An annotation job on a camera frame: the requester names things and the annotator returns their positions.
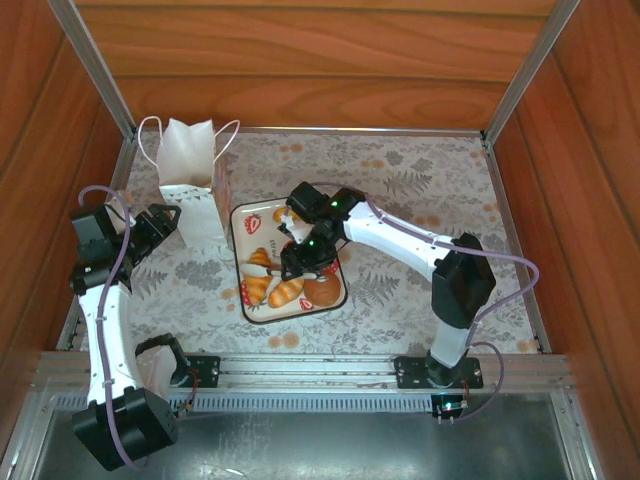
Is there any round brown fake bun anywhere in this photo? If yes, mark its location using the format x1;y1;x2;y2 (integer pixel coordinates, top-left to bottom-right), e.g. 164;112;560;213
303;275;342;307

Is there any fake croissant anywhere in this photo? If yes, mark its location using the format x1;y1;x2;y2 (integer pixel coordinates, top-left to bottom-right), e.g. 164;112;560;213
242;247;275;307

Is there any long striped fake loaf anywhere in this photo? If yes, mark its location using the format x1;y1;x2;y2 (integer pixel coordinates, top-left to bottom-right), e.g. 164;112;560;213
268;277;306;309

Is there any white paper bag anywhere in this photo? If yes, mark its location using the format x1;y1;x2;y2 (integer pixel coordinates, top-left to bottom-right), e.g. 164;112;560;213
138;116;241;250

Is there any strawberry print tray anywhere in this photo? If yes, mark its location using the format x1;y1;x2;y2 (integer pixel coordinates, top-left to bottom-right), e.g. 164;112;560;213
229;197;349;326

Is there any floral tablecloth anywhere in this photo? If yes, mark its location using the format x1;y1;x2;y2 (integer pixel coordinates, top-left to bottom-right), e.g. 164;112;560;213
62;130;546;356

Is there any grey metal sheet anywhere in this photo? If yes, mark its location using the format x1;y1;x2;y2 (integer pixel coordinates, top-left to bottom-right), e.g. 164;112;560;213
32;394;601;480

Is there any circuit board with green light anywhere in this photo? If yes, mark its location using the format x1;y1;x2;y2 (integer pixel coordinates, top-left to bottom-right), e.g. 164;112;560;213
430;393;471;426

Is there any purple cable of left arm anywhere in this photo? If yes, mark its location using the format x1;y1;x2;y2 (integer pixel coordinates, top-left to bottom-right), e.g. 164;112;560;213
78;184;201;474

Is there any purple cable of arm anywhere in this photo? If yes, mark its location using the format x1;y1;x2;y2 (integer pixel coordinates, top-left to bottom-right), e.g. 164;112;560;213
78;184;201;474
307;180;542;426

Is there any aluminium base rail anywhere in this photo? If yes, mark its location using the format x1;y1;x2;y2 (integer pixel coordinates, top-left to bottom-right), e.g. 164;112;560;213
29;352;574;396

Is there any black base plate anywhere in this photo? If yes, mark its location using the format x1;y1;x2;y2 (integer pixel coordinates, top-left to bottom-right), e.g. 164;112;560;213
391;353;485;391
167;353;222;390

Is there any grey slotted cable duct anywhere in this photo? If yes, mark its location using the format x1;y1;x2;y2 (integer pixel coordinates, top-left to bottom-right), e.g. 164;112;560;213
49;391;436;415

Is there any aluminium table edge rail long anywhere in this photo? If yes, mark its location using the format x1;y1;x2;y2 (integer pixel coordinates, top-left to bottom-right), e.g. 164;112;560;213
234;125;487;137

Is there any small connector with wires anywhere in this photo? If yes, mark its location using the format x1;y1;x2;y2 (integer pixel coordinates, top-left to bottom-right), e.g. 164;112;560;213
177;372;200;416

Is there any aluminium frame post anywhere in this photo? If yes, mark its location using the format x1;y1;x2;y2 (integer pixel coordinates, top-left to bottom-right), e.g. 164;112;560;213
482;0;582;146
47;0;137;141

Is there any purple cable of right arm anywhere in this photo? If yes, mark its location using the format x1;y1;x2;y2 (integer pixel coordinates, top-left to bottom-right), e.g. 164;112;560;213
307;180;542;426

